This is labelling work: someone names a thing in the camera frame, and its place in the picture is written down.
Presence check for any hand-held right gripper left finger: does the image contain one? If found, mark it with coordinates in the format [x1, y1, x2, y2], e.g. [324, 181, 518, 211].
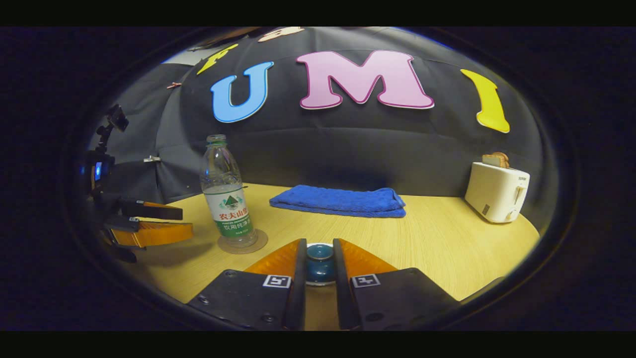
[185, 238, 308, 332]

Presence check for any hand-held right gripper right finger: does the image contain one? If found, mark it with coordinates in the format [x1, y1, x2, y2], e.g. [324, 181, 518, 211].
[332, 238, 461, 332]

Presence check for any dark teal teacup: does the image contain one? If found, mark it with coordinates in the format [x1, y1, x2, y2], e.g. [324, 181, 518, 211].
[305, 242, 337, 287]

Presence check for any clear round coaster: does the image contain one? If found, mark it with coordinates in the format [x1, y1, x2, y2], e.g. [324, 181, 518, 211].
[217, 228, 269, 256]

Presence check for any clear plastic water bottle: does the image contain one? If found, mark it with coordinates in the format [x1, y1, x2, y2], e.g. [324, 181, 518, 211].
[199, 134, 259, 249]

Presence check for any blue folded towel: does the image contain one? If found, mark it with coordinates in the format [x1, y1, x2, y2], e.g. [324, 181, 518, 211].
[269, 184, 407, 219]

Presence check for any white toaster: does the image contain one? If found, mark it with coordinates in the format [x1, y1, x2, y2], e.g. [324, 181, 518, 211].
[464, 161, 531, 224]

